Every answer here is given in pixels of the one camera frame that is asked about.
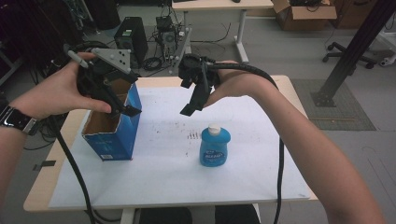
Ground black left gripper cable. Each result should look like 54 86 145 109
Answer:
49 115 97 224

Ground open brown cardboard box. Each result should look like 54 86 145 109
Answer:
271 0 338 32

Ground grey floor mat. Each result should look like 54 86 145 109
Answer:
290 77 377 132

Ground black office chair base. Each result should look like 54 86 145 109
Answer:
322 41 378 70

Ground person's leg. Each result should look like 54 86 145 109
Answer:
138 206 193 224
214 203 262 224

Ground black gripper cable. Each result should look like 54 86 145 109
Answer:
205 61 286 224
49 115 97 224

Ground person's right hand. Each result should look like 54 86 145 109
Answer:
204 60 278 108

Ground light wooden desk white legs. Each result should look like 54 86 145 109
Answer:
171 0 276 65

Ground black computer tower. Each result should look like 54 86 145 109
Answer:
113 16 149 69

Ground dark curtain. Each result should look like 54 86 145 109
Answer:
0 0 85 76

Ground black wrist watch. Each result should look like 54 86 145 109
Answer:
0 105 39 137

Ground person's right leg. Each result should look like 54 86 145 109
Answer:
214 203 262 224

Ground person's left hand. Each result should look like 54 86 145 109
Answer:
8 51 113 121

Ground small open computer case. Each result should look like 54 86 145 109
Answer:
154 15 179 62

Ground blue cardboard box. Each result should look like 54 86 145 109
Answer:
80 77 144 162

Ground blue bottle with white cap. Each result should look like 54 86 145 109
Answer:
198 122 233 168

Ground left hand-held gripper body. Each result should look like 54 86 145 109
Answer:
63 43 140 105

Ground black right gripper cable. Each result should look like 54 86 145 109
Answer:
205 61 286 224

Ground black metal stand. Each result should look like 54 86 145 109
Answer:
310 0 396 108

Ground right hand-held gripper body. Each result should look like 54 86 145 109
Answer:
177 53 221 88

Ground white table mat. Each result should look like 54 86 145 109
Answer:
49 86 311 210

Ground small white device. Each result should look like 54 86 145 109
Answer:
378 55 396 68

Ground white table leg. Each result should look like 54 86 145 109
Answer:
120 207 136 224

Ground black tape strip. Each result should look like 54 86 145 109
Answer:
32 160 57 172

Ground person's left leg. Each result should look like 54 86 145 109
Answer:
138 206 193 224

